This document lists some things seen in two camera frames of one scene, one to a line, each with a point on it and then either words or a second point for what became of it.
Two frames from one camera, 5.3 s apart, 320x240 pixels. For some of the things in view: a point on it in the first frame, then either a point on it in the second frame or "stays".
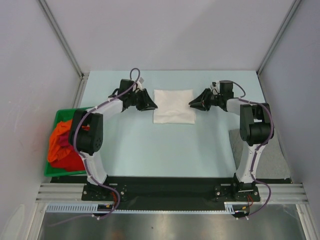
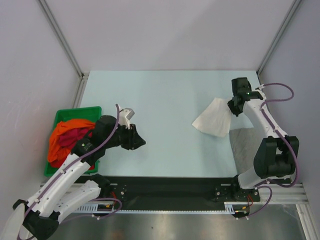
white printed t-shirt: (173, 107) to (218, 120)
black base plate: (212, 190) stays
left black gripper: (146, 101) to (134, 140)
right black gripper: (201, 102) to (233, 108)
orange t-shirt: (55, 151) stays
